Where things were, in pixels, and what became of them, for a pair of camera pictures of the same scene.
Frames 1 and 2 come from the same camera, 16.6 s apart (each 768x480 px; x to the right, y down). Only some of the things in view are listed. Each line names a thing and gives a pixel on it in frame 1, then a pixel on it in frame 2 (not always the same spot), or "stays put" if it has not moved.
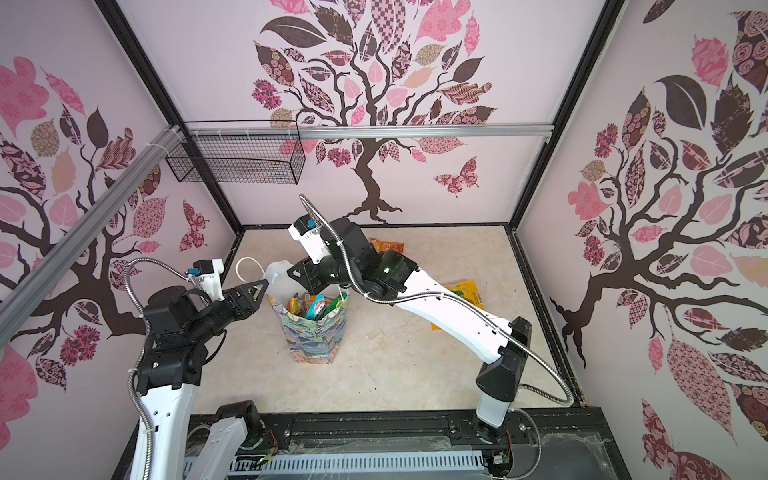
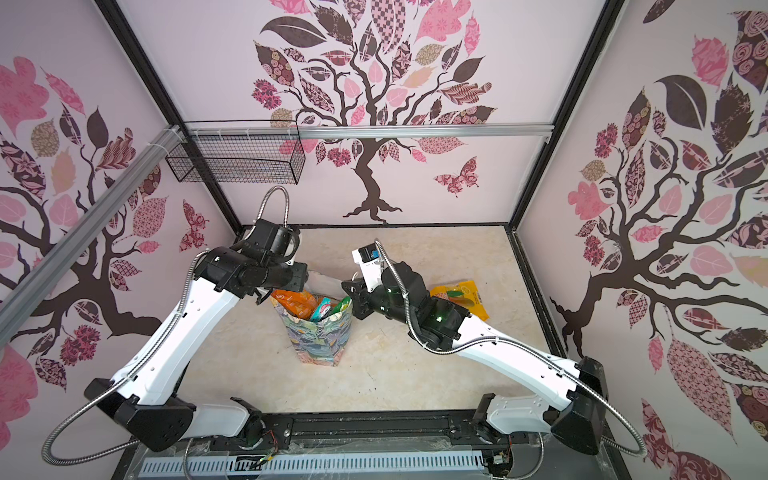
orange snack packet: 385,246 -> 300,303
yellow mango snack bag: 469,291 stays put
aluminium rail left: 26,295 stays put
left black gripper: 247,303 -> 299,276
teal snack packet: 316,308 stays put
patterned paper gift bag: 314,323 stays put
